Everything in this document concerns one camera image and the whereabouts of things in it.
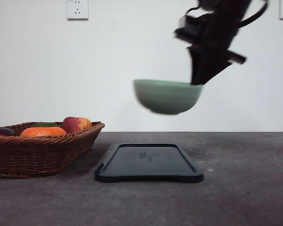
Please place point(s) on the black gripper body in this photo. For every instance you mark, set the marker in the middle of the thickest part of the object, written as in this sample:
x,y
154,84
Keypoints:
x,y
212,34

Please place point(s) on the green ceramic bowl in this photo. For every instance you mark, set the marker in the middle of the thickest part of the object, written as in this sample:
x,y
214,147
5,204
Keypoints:
x,y
167,97

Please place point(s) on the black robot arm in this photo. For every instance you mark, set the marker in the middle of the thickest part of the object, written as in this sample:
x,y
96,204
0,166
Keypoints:
x,y
211,35

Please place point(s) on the brown wicker basket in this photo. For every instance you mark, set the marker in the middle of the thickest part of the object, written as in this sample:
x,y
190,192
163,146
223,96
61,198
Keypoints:
x,y
36,157

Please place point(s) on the dark purple fruit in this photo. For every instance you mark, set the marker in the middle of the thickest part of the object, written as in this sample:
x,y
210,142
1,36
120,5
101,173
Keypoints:
x,y
6,132

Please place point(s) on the green fruit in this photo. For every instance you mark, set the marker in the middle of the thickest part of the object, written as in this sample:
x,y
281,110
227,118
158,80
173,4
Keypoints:
x,y
45,124

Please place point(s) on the orange mandarin fruit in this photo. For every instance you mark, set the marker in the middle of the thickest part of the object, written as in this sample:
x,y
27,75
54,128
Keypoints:
x,y
43,131

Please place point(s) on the red yellow apple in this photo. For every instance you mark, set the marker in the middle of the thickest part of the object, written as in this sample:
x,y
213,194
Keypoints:
x,y
75,124

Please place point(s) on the dark rectangular tray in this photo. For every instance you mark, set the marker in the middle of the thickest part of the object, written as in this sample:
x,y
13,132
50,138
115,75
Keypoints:
x,y
148,161

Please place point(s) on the white wall socket left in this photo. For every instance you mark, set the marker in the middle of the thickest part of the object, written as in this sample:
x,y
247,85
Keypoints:
x,y
77,11

